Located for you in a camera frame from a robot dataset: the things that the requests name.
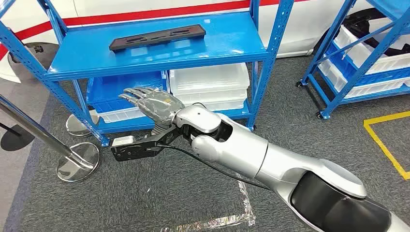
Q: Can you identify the chrome stanchion base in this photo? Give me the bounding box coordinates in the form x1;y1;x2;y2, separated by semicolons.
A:
65;110;100;138

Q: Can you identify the chrome stanchion post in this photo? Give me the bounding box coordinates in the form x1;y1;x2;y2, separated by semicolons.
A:
0;94;101;183

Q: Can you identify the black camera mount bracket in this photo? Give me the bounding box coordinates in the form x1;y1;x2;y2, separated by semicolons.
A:
110;126;181;162

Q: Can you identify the black plastic car part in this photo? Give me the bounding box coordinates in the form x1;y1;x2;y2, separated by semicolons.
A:
109;24;207;53

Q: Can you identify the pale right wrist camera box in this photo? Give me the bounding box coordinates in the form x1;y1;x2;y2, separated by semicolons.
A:
111;135;135;147

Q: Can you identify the clear floor tape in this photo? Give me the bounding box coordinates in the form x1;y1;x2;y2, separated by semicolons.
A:
160;173;257;232

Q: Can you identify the blue wheeled shelf rack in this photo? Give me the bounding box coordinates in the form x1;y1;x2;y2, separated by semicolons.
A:
296;0;410;120

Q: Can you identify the translucent white plastic bin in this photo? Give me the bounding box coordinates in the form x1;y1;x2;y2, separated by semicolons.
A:
174;89;248;105
169;63;250;96
198;99;246;112

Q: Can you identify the yellow floor tape square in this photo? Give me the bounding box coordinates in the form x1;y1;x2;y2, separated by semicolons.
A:
363;111;410;181

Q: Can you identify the white car red stripe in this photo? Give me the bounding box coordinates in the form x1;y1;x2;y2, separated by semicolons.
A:
0;0;410;84

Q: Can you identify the black round floor base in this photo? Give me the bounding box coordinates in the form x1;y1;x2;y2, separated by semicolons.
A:
0;123;35;152

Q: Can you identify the blue metal shelf rack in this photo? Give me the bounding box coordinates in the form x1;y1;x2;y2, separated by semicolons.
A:
0;0;294;147

